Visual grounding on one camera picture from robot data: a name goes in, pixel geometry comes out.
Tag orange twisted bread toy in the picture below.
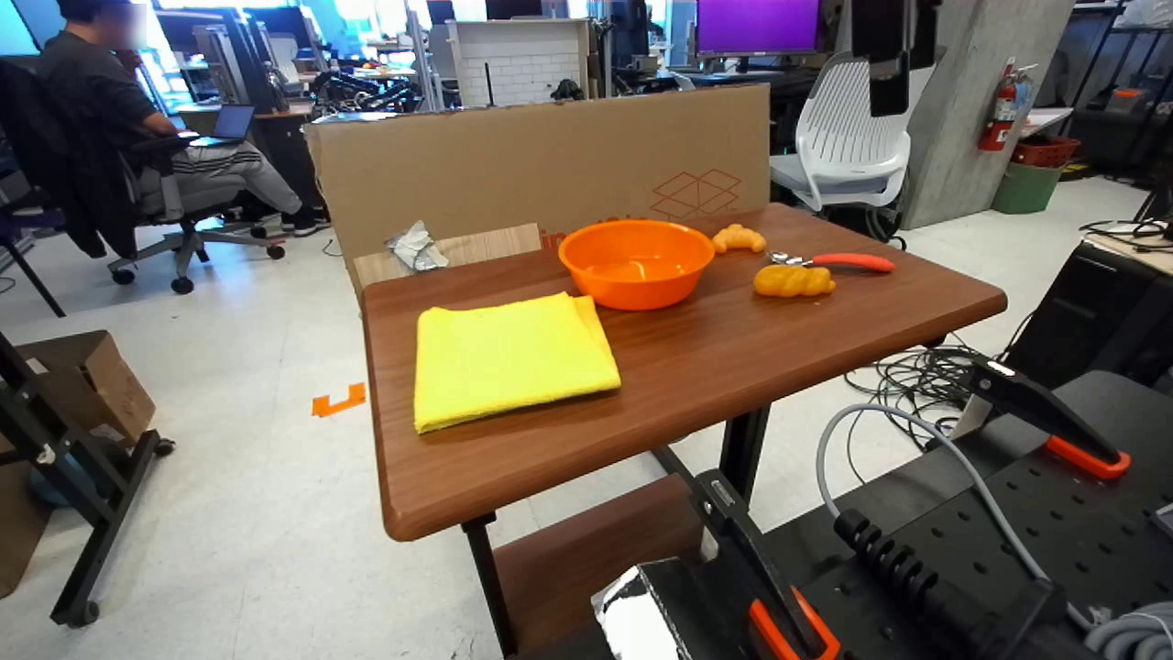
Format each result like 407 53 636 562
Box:
749 260 838 306

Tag orange plastic bowl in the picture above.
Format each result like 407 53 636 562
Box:
554 217 717 315

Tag yellow folded cloth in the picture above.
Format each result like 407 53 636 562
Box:
412 291 627 441

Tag wooden top standing desk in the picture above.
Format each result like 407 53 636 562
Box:
359 197 1011 660

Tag large brown cardboard sheet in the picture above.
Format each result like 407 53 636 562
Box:
301 82 776 294

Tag crumpled paper scrap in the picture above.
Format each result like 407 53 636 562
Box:
388 217 452 274

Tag wooden lower shelf plank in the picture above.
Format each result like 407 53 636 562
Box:
493 472 713 658

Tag white plastic chair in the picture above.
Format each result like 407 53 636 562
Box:
766 56 915 212

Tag monitor with purple screen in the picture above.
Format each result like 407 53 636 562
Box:
693 0 824 63

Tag open laptop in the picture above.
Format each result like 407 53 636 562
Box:
187 102 256 153

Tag green bin with red lid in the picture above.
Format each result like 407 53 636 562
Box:
991 133 1078 217

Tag brown open cardboard box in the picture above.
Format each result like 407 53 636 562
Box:
0 328 161 601

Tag black equipment case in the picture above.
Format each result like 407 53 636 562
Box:
1005 235 1173 398

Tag black perforated base board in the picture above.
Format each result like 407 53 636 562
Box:
757 371 1173 660

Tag seated person in dark shirt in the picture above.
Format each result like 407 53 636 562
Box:
32 0 329 243

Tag black office chair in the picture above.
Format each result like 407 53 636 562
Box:
0 59 291 296

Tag black clamp with orange handle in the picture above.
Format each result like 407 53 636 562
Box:
651 444 846 660
965 354 1135 489

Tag tangled grey floor cables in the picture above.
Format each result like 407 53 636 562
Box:
838 342 1018 432

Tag grey coiled cable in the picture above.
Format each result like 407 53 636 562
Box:
815 401 1173 660

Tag black ribbed cable hose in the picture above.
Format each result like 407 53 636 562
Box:
831 507 1056 660

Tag black wheeled stand frame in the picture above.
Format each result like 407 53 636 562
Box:
0 328 175 631

